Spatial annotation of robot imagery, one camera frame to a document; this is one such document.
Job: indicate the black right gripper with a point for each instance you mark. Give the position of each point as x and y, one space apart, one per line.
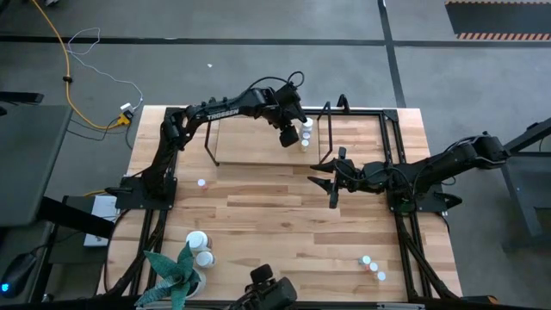
366 177

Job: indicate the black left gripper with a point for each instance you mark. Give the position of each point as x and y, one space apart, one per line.
286 105

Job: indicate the white melatonin bottle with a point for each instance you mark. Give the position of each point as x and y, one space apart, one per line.
307 124

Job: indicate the blue translucent pill vial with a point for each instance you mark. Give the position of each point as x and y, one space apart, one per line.
365 259

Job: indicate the white bottle purple label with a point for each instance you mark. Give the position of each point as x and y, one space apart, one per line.
197 240

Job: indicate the white aspirin bottle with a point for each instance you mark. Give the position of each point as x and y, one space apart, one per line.
204 259

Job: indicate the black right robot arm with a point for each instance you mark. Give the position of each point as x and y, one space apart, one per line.
452 161

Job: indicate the white and yellow power plug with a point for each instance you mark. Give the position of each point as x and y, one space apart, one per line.
125 116

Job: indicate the teal succulent in white pot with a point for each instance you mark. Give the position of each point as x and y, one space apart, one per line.
176 275

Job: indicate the black metal stand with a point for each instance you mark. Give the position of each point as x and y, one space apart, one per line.
521 194

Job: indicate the white power box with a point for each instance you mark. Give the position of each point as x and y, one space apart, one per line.
103 211

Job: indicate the hazard striped floor mat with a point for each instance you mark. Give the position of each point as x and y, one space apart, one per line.
495 17

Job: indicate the black bar stand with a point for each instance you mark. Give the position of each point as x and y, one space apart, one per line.
73 217

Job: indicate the grey desk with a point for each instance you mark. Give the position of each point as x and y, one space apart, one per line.
30 163

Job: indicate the black computer mouse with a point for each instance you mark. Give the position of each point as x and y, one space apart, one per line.
19 271

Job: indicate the black aluminium rig frame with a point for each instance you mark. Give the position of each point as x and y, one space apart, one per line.
366 113

